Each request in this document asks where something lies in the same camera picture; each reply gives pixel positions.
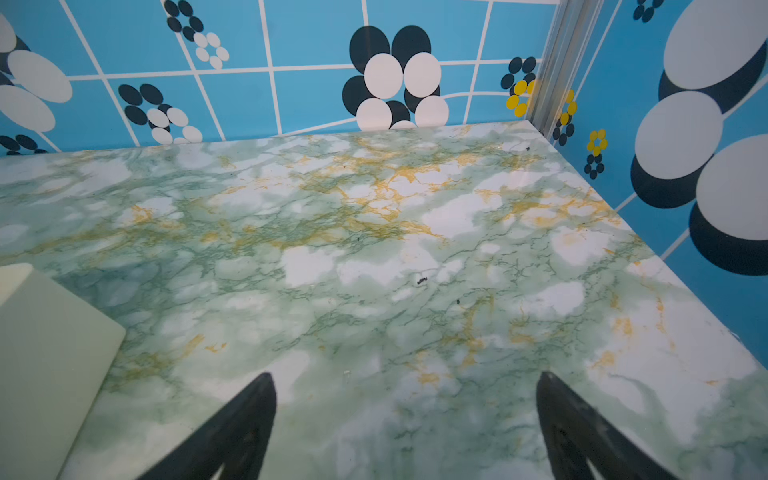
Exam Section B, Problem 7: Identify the white divided storage box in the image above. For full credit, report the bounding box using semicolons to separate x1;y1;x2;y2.
1;263;126;479

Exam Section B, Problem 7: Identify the aluminium corner post right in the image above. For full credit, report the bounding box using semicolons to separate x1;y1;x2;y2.
527;0;604;138

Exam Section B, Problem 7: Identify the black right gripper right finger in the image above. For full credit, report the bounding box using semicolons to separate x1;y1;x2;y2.
536;371;674;479

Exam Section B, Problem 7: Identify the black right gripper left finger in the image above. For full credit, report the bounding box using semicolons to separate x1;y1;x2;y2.
141;372;277;479

